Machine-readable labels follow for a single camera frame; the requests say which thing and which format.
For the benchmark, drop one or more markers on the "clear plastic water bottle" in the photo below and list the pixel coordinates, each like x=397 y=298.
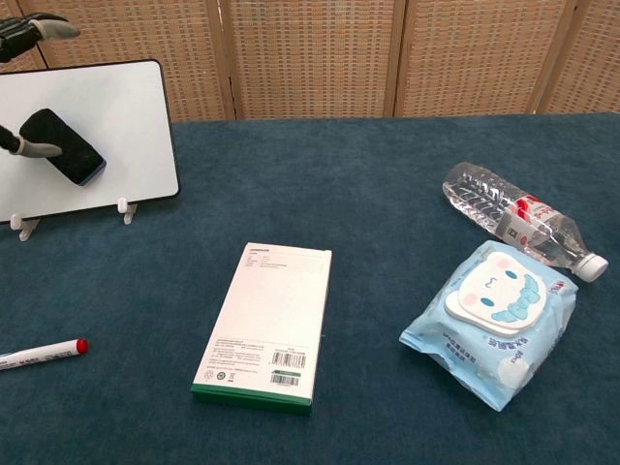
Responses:
x=513 y=213

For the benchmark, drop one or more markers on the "white plastic board stand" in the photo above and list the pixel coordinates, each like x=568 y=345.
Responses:
x=127 y=209

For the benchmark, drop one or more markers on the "white whiteboard with black frame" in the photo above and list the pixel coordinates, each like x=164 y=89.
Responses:
x=131 y=126

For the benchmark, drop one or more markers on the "black and blue whiteboard eraser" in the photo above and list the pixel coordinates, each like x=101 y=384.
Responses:
x=72 y=150

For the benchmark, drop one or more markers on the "teal blue tablecloth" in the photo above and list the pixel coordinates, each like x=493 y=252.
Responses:
x=339 y=203

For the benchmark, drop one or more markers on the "woven bamboo folding screen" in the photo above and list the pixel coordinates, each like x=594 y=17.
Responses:
x=315 y=53

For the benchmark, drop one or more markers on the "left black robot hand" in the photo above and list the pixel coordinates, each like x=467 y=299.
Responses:
x=14 y=36

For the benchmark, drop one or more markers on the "white box with green edge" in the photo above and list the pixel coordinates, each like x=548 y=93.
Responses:
x=271 y=324

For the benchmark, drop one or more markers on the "light blue wet wipes pack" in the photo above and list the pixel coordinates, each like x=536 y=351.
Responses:
x=494 y=315

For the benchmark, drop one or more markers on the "white marker with red cap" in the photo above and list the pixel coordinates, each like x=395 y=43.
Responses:
x=43 y=353

